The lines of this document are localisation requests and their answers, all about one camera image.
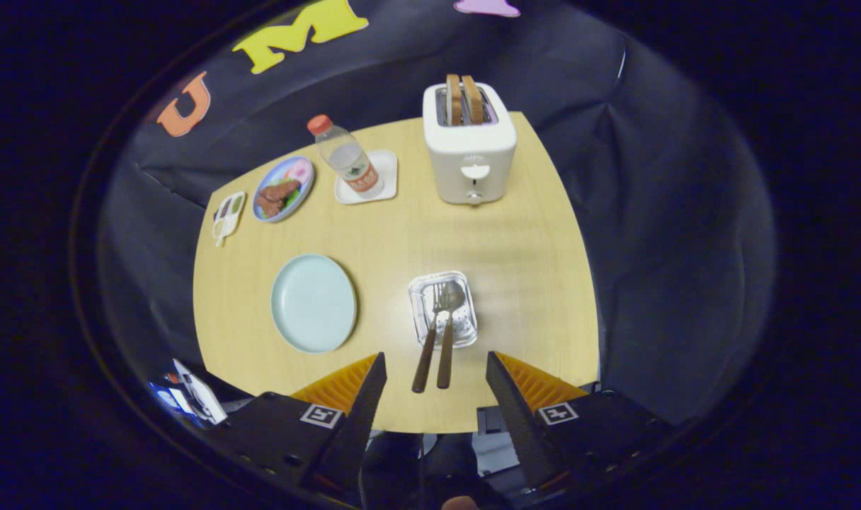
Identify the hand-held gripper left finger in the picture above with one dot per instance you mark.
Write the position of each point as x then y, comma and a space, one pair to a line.
363, 418

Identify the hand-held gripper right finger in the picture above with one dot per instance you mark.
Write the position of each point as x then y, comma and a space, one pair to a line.
515, 418

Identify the perforated metal basket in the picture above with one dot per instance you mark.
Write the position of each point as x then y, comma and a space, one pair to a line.
464, 333

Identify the pale green plate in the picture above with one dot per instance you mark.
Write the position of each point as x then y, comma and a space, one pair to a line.
314, 304

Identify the brown meat pieces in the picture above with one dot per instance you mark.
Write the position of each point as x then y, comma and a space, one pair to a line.
278, 195

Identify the white divided sauce dish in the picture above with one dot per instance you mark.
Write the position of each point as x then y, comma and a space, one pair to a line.
229, 219

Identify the black backdrop cloth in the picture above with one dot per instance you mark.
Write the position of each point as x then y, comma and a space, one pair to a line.
650, 212

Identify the white square coaster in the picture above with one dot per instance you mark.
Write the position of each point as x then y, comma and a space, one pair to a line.
388, 166

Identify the blue patterned plate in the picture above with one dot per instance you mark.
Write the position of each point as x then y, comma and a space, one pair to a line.
299, 170

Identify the clear water bottle red cap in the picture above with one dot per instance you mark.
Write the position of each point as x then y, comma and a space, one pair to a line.
349, 159

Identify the white toaster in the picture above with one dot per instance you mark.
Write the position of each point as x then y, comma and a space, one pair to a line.
473, 149

